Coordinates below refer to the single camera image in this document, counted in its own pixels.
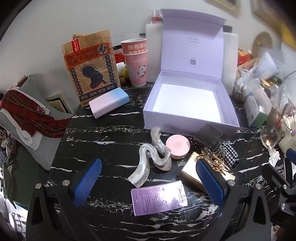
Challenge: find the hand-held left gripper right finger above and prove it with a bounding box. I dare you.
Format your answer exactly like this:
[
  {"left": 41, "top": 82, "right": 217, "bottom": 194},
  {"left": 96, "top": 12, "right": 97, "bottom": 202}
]
[{"left": 196, "top": 159, "right": 272, "bottom": 241}]

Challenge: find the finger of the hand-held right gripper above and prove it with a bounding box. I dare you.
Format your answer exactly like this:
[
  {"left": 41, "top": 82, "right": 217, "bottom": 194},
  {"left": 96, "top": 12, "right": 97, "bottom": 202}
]
[
  {"left": 262, "top": 163, "right": 296, "bottom": 231},
  {"left": 285, "top": 148, "right": 296, "bottom": 179}
]

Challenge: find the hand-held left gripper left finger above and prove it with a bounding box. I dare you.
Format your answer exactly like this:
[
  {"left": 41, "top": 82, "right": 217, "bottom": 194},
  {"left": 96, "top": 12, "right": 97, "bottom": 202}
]
[{"left": 26, "top": 158, "right": 103, "bottom": 241}]

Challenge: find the gold metal hair clip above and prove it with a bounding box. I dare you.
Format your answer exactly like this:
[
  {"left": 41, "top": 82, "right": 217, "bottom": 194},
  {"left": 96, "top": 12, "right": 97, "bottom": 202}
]
[{"left": 196, "top": 148, "right": 230, "bottom": 173}]

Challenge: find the gold rectangular box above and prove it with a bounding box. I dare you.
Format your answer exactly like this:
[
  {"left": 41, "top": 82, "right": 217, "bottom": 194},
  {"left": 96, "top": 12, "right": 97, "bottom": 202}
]
[{"left": 179, "top": 152, "right": 236, "bottom": 194}]

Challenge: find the black white gingham scrunchie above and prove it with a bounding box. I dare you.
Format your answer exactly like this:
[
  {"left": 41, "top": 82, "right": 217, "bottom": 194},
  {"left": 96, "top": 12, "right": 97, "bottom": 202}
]
[{"left": 217, "top": 142, "right": 239, "bottom": 167}]

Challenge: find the pink round compact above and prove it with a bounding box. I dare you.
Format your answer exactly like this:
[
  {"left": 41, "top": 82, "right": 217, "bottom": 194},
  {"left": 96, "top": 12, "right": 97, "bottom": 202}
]
[{"left": 166, "top": 134, "right": 191, "bottom": 159}]

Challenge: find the purple card box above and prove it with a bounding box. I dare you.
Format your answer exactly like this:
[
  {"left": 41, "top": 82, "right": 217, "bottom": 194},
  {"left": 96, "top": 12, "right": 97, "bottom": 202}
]
[{"left": 131, "top": 181, "right": 188, "bottom": 217}]

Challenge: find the pearl white wavy hair claw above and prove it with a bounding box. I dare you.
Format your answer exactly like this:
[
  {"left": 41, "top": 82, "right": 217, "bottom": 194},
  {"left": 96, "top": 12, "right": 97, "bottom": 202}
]
[{"left": 128, "top": 126, "right": 173, "bottom": 187}]

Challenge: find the lavender gift box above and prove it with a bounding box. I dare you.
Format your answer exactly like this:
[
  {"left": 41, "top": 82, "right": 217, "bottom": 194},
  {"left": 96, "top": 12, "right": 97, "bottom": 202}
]
[{"left": 143, "top": 9, "right": 240, "bottom": 137}]

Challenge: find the crumpled white tissue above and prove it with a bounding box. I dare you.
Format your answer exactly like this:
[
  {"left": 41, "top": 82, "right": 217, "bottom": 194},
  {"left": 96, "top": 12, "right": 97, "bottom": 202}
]
[{"left": 268, "top": 146, "right": 281, "bottom": 167}]

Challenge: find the white ceramic figurine mug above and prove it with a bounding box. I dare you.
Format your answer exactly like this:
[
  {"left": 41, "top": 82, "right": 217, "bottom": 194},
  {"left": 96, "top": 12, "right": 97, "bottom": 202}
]
[{"left": 279, "top": 116, "right": 296, "bottom": 151}]

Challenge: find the clear glass cup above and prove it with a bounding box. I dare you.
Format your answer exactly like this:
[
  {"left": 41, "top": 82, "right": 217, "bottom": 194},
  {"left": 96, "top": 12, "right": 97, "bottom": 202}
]
[{"left": 260, "top": 107, "right": 293, "bottom": 149}]

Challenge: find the metal spoon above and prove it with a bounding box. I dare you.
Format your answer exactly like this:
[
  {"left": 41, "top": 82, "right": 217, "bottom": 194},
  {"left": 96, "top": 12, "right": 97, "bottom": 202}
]
[{"left": 266, "top": 103, "right": 288, "bottom": 146}]

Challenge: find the green white box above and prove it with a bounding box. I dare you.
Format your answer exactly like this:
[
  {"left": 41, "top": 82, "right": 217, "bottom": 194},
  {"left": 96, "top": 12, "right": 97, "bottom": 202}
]
[{"left": 244, "top": 95, "right": 269, "bottom": 128}]

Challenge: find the gold lid jar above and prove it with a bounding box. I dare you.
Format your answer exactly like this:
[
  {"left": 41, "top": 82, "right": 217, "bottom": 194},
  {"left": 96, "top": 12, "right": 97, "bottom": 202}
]
[{"left": 260, "top": 79, "right": 278, "bottom": 90}]

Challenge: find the glass jar with dark contents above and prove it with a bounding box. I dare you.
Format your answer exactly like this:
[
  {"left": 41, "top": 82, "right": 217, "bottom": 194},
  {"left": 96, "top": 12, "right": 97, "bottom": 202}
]
[{"left": 232, "top": 81, "right": 248, "bottom": 102}]

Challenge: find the pink blue power bank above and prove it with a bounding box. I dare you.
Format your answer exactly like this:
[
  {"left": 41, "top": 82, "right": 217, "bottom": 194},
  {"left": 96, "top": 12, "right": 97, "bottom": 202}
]
[{"left": 89, "top": 87, "right": 130, "bottom": 119}]

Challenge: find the red plaid scarf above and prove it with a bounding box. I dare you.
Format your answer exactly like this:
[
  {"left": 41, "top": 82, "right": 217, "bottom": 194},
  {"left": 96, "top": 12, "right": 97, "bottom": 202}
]
[{"left": 0, "top": 89, "right": 72, "bottom": 139}]

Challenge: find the wooden framed board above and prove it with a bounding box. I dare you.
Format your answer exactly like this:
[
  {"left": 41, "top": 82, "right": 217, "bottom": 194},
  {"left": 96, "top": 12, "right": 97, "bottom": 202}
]
[{"left": 45, "top": 91, "right": 72, "bottom": 114}]

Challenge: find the clear plastic bag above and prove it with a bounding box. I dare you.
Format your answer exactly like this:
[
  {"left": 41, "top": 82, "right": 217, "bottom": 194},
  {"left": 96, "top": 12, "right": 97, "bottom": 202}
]
[{"left": 235, "top": 67, "right": 278, "bottom": 105}]

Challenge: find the white paper leaflet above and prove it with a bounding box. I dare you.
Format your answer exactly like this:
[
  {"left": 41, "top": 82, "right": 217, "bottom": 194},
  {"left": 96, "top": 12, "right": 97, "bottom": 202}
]
[{"left": 254, "top": 51, "right": 285, "bottom": 80}]

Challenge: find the red carton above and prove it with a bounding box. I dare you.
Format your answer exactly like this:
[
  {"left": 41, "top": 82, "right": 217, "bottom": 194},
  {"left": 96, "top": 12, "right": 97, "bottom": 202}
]
[{"left": 238, "top": 50, "right": 253, "bottom": 66}]

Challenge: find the white foam block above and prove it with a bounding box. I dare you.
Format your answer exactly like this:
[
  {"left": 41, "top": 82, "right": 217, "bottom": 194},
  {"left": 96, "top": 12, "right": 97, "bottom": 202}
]
[
  {"left": 146, "top": 22, "right": 163, "bottom": 82},
  {"left": 222, "top": 31, "right": 238, "bottom": 96}
]

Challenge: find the round woven straw mat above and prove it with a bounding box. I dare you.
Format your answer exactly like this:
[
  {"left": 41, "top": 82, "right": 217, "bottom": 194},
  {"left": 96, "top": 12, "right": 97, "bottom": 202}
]
[{"left": 252, "top": 31, "right": 280, "bottom": 58}]

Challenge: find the brown printed paper bag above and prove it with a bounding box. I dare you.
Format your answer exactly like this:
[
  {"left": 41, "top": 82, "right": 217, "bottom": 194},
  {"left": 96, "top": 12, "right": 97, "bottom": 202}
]
[{"left": 61, "top": 29, "right": 121, "bottom": 108}]

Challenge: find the pink panda paper cup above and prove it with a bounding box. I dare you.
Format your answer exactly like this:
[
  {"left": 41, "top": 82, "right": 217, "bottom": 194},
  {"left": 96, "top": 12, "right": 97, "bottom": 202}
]
[{"left": 122, "top": 50, "right": 148, "bottom": 87}]

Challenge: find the framed painting with yellow pot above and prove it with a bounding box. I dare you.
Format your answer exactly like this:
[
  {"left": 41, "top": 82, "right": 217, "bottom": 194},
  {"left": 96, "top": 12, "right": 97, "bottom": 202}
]
[{"left": 252, "top": 0, "right": 296, "bottom": 42}]

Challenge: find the red paper cup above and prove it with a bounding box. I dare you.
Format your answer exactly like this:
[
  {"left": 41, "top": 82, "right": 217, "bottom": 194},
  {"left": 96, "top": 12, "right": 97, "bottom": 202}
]
[{"left": 120, "top": 38, "right": 148, "bottom": 55}]

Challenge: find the clear bottle with red band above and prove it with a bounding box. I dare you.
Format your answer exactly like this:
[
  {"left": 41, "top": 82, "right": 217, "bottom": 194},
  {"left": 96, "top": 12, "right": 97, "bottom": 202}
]
[{"left": 151, "top": 10, "right": 164, "bottom": 24}]

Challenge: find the gold picture frame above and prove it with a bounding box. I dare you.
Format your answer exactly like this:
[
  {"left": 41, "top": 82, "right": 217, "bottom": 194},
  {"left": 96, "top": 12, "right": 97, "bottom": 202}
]
[{"left": 213, "top": 0, "right": 241, "bottom": 16}]

